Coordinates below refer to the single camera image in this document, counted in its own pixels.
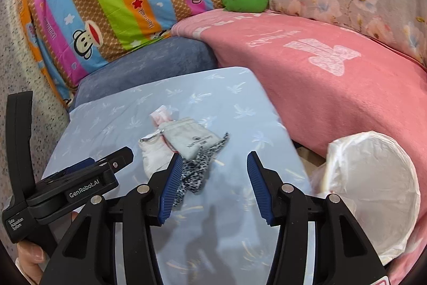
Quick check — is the pink fleece blanket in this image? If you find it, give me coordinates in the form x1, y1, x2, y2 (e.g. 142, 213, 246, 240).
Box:
170, 8, 427, 285

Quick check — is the left human hand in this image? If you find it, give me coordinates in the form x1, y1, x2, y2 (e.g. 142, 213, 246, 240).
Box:
15, 211, 78, 284

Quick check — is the blue grey pillow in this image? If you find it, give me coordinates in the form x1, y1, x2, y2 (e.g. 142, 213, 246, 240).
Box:
70, 37, 218, 109

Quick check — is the white lined trash bin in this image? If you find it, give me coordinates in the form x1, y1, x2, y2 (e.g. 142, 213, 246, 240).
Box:
311, 131, 421, 265

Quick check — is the pink white wrapper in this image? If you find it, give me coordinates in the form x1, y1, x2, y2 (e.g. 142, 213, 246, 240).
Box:
150, 105, 179, 127

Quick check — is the black white leopard scrunchie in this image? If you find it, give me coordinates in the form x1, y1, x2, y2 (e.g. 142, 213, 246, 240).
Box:
173, 132, 230, 207

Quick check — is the grey drawstring pouch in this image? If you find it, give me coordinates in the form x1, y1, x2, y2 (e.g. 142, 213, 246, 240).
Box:
159, 117, 221, 161

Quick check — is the white small pouch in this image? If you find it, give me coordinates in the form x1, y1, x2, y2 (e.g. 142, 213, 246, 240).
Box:
138, 134, 174, 179

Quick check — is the light blue palm cloth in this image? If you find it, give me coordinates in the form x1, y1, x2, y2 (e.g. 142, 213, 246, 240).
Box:
45, 67, 311, 284

